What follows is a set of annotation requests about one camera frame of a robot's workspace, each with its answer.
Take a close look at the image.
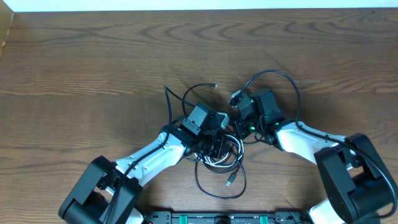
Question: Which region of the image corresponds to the black usb cable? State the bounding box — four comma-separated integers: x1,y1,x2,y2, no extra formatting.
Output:
182,83,248,200

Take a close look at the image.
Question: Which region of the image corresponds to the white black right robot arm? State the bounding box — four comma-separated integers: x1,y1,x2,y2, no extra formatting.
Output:
229,93,397,223

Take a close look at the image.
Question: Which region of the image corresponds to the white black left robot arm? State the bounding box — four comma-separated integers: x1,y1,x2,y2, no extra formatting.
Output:
58,124,229,223

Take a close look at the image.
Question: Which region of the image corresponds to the black right camera cable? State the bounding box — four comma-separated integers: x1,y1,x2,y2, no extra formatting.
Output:
229,69,398,218

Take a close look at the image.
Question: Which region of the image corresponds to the black camera cable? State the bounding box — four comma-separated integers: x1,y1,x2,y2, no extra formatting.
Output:
229,69,398,218
102,85,197,224

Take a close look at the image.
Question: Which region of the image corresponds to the black left camera cable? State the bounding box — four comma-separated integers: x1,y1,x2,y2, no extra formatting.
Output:
102,85,197,224

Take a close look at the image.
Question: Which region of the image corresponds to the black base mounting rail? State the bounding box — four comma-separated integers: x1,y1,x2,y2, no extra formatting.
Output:
143,211,313,224

